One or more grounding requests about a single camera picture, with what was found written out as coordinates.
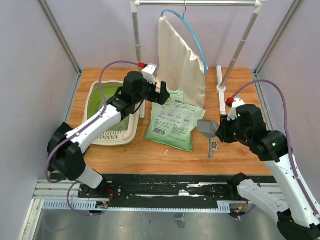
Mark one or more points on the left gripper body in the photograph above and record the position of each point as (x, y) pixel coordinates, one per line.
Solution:
(148, 91)

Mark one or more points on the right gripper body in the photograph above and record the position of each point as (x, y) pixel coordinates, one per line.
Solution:
(231, 131)

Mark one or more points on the piano pattern bag clip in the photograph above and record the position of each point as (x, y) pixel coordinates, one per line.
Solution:
(212, 147)

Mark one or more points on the grey metal scoop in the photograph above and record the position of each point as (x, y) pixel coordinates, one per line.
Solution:
(207, 128)

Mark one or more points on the green cat litter bag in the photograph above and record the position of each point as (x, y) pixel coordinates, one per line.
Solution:
(172, 124)

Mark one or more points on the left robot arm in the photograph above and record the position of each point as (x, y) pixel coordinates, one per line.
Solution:
(68, 145)

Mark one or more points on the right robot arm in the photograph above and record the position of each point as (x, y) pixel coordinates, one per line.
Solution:
(298, 216)

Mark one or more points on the cream green litter box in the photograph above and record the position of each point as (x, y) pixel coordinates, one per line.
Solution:
(123, 132)

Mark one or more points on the cream cloth bag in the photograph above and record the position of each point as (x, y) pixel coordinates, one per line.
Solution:
(179, 66)

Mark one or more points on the blue clothes hanger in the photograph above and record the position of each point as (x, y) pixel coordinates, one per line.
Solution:
(193, 34)

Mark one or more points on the white clothes rack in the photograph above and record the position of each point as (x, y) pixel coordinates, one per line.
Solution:
(221, 78)

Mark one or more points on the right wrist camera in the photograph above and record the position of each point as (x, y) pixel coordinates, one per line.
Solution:
(233, 104)

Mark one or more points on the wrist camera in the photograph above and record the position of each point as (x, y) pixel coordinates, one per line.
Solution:
(233, 104)
(150, 72)

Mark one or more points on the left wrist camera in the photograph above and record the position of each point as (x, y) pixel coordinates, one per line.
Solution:
(150, 72)

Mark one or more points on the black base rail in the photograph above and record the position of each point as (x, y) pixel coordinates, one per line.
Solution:
(163, 191)

